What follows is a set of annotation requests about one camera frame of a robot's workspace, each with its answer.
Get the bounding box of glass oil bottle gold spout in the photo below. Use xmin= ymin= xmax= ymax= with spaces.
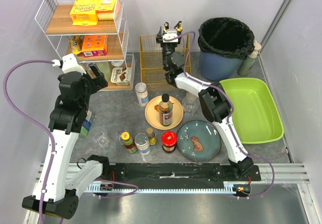
xmin=174 ymin=20 xmax=183 ymax=51

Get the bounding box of white lid spice jar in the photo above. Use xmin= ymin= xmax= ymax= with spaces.
xmin=135 ymin=82 xmax=149 ymax=107

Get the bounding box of dark soy sauce bottle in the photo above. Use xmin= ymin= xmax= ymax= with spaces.
xmin=158 ymin=94 xmax=173 ymax=126

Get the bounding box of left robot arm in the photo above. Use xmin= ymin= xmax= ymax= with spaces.
xmin=22 ymin=63 xmax=109 ymax=219

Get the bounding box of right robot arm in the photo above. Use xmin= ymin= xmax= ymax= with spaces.
xmin=156 ymin=23 xmax=254 ymax=177

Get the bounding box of pale green bottle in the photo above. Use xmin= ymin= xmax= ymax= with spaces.
xmin=97 ymin=61 xmax=112 ymax=81

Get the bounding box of chobani yogurt tub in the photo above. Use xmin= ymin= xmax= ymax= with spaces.
xmin=111 ymin=67 xmax=131 ymax=86

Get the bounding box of orange cardboard box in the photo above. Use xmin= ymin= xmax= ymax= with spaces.
xmin=82 ymin=35 xmax=108 ymax=57

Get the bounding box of white lid container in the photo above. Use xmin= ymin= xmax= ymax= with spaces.
xmin=111 ymin=60 xmax=124 ymax=67

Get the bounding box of yellow candy bag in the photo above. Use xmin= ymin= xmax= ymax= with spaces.
xmin=69 ymin=36 xmax=82 ymax=55

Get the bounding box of blue green sponge pack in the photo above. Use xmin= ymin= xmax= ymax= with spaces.
xmin=80 ymin=110 xmax=95 ymax=136

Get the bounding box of blue trash bin black bag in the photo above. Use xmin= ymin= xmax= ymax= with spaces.
xmin=198 ymin=17 xmax=255 ymax=81

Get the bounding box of clear plastic cup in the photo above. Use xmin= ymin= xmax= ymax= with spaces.
xmin=111 ymin=128 xmax=124 ymax=144
xmin=88 ymin=127 xmax=110 ymax=147

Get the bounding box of yellow snack box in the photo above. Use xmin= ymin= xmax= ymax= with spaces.
xmin=70 ymin=0 xmax=99 ymax=26

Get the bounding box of beige round plate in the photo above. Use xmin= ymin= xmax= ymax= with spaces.
xmin=145 ymin=95 xmax=184 ymax=130

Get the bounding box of yellow sponge pack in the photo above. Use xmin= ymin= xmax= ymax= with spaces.
xmin=95 ymin=0 xmax=117 ymax=21

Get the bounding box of clear glass cup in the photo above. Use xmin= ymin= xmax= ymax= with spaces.
xmin=182 ymin=94 xmax=199 ymax=116

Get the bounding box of yellow cap sauce bottle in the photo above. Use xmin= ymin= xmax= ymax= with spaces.
xmin=121 ymin=131 xmax=137 ymax=154

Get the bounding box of silver lid spice jar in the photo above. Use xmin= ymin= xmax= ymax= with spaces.
xmin=134 ymin=133 xmax=150 ymax=156

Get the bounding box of grey green pump bottle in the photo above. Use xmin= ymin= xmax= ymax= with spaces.
xmin=237 ymin=40 xmax=262 ymax=77

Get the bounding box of small yellow spice bottle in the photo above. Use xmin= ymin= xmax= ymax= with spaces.
xmin=146 ymin=127 xmax=156 ymax=146

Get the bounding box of red lid sauce jar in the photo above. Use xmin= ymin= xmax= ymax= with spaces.
xmin=162 ymin=131 xmax=177 ymax=153

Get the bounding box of blue ceramic plate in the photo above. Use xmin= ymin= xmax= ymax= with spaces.
xmin=177 ymin=120 xmax=221 ymax=163

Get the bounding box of brown food piece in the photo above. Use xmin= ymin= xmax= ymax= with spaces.
xmin=190 ymin=136 xmax=204 ymax=152

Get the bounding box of green plastic tray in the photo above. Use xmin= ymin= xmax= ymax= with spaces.
xmin=220 ymin=78 xmax=284 ymax=144

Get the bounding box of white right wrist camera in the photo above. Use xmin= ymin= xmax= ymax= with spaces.
xmin=162 ymin=29 xmax=179 ymax=43

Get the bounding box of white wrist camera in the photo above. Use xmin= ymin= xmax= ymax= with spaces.
xmin=162 ymin=29 xmax=179 ymax=43
xmin=51 ymin=53 xmax=87 ymax=74

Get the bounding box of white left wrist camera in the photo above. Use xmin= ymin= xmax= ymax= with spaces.
xmin=51 ymin=53 xmax=87 ymax=74

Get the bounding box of yellow wire basket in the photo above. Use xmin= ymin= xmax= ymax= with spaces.
xmin=139 ymin=35 xmax=175 ymax=92

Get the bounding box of white wire shelf rack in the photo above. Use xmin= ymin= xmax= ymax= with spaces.
xmin=35 ymin=0 xmax=135 ymax=91

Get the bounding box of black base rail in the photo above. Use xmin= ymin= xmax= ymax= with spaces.
xmin=100 ymin=163 xmax=261 ymax=190

